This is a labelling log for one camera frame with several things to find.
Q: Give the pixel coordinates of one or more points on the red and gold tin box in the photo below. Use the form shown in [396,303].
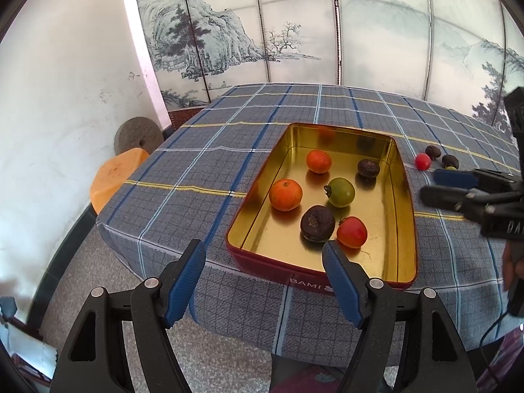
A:
[380,221]

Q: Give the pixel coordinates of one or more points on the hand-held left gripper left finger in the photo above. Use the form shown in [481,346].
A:
[184,286]

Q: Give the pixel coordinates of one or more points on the small red tomato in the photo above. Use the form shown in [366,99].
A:
[423,161]

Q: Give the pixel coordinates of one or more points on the large dark passion fruit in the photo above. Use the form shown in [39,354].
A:
[317,223]

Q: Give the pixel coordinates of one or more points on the landscape painted folding screen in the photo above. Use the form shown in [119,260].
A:
[368,28]

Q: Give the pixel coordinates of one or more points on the dark wrinkled passion fruit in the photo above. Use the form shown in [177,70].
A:
[432,151]
[368,168]
[450,160]

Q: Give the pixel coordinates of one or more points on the orange round stool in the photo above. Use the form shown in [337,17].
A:
[116,176]

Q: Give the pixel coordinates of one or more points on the large red tomato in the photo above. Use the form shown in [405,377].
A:
[352,232]

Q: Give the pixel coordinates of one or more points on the orange tangerine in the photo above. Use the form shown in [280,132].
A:
[285,195]
[319,161]

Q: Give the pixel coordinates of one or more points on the round grey millstone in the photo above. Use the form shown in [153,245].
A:
[137,137]

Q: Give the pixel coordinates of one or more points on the person's right hand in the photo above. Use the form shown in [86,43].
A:
[509,262]

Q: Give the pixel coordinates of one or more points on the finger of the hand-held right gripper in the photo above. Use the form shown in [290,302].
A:
[446,196]
[454,178]

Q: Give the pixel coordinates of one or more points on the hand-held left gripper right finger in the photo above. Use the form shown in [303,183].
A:
[342,282]

